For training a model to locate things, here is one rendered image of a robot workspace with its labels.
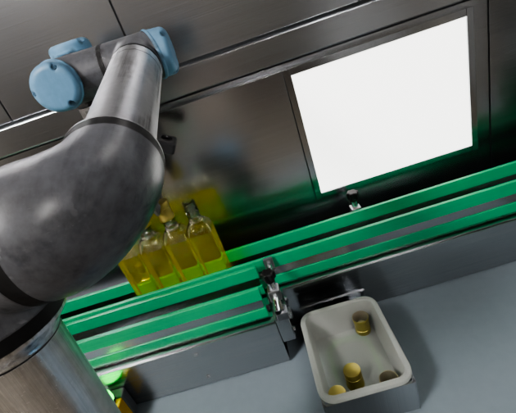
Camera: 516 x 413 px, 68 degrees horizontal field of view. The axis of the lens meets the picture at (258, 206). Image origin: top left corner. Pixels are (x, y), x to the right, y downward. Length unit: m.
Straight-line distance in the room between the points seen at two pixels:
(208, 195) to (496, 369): 0.71
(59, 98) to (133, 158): 0.35
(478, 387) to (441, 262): 0.28
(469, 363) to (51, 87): 0.89
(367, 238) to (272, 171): 0.28
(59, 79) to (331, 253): 0.64
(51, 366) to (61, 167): 0.19
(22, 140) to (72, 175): 0.73
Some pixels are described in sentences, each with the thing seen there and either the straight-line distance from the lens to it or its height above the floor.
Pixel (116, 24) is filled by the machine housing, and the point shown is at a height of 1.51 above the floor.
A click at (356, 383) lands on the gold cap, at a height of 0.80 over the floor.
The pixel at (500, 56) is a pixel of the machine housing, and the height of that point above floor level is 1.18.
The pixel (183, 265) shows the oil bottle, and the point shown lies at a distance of 0.91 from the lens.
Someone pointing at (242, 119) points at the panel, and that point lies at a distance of 0.91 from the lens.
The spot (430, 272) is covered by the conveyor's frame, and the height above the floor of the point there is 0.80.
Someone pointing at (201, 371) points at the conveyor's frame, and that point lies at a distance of 0.95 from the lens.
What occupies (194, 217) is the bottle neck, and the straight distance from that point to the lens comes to 0.86.
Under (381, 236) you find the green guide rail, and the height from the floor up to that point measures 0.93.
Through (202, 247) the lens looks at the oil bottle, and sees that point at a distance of 0.88.
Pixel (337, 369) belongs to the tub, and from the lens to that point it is 0.89.
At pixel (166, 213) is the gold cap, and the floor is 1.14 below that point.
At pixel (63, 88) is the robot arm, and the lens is 0.66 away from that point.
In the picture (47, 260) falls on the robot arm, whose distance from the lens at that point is 0.30.
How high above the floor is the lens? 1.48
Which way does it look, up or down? 27 degrees down
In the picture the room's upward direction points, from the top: 19 degrees counter-clockwise
